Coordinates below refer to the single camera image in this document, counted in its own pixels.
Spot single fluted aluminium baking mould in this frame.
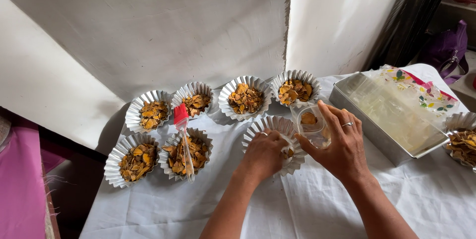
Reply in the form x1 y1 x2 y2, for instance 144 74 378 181
443 111 476 173
242 115 309 177

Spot pink cloth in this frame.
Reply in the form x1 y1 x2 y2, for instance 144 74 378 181
0 114 68 239

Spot dried chips in clear container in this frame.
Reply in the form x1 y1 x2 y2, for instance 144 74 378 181
300 111 331 147

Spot clear plastic container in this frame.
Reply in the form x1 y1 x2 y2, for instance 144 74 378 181
290 103 332 150

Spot floral printed plastic bag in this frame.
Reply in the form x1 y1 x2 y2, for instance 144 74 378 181
366 64 460 118

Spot rectangular metal baking tray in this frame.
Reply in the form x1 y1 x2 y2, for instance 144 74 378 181
328 71 451 167

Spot purple handbag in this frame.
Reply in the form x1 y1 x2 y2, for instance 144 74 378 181
419 19 470 86

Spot red silicone pastry brush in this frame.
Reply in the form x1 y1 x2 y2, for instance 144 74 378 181
173 103 196 184

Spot person's left hand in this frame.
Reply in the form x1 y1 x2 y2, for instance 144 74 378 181
238 128 294 185

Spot white tablecloth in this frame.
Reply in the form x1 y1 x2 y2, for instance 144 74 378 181
80 63 476 239

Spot dark wooden door frame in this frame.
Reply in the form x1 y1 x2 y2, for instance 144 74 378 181
362 0 457 71

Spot group of chip-filled fluted tins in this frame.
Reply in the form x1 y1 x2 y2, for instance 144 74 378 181
104 70 323 189

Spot clear plastic sheets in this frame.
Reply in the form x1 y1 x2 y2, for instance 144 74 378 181
349 69 452 155

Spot person's right hand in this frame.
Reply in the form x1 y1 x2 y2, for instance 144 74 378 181
294 100 369 185

